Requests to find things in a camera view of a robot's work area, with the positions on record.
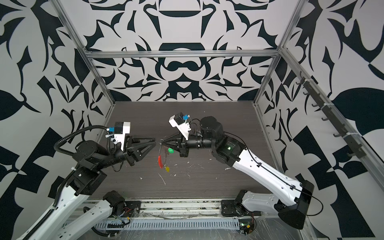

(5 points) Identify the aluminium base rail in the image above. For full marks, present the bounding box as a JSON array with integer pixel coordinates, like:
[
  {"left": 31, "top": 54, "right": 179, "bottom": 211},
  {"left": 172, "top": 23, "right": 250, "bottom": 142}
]
[{"left": 68, "top": 197, "right": 301, "bottom": 220}]

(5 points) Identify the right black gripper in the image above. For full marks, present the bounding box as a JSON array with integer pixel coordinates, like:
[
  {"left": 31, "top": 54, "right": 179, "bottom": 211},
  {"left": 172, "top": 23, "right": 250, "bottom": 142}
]
[{"left": 164, "top": 130, "right": 220, "bottom": 158}]

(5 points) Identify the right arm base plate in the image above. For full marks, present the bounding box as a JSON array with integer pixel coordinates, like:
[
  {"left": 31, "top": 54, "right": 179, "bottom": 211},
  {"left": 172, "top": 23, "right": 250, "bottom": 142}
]
[{"left": 221, "top": 200, "right": 249, "bottom": 217}]

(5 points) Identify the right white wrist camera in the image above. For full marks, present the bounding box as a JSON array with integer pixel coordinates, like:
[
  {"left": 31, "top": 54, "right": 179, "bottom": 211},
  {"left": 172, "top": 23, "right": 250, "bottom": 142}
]
[{"left": 169, "top": 112, "right": 191, "bottom": 140}]

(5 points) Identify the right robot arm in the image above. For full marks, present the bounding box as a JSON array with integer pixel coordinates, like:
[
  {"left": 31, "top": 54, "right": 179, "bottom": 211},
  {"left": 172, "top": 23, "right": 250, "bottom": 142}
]
[{"left": 161, "top": 113, "right": 314, "bottom": 230}]

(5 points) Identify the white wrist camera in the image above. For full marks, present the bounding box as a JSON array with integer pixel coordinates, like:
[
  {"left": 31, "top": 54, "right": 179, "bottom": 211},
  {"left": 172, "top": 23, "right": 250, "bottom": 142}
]
[
  {"left": 169, "top": 112, "right": 191, "bottom": 140},
  {"left": 106, "top": 122, "right": 131, "bottom": 151}
]

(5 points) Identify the white slotted cable duct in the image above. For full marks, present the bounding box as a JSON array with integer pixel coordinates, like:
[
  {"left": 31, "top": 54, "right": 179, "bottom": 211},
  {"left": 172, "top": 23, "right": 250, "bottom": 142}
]
[{"left": 95, "top": 219, "right": 242, "bottom": 231}]

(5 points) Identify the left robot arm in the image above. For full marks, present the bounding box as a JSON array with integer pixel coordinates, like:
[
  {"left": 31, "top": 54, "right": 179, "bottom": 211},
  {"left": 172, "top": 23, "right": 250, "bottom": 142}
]
[{"left": 20, "top": 135, "right": 156, "bottom": 240}]

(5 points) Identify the small circuit board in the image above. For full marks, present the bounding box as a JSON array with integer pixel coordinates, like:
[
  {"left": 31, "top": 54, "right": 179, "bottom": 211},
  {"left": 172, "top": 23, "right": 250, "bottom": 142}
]
[{"left": 239, "top": 218, "right": 257, "bottom": 235}]

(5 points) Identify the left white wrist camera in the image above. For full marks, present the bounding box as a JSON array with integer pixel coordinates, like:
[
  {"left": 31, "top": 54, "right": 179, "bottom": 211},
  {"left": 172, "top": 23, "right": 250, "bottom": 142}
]
[{"left": 106, "top": 122, "right": 131, "bottom": 151}]

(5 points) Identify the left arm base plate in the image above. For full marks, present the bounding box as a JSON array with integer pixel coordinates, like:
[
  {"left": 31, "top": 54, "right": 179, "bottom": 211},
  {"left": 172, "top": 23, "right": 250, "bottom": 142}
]
[{"left": 119, "top": 201, "right": 142, "bottom": 217}]

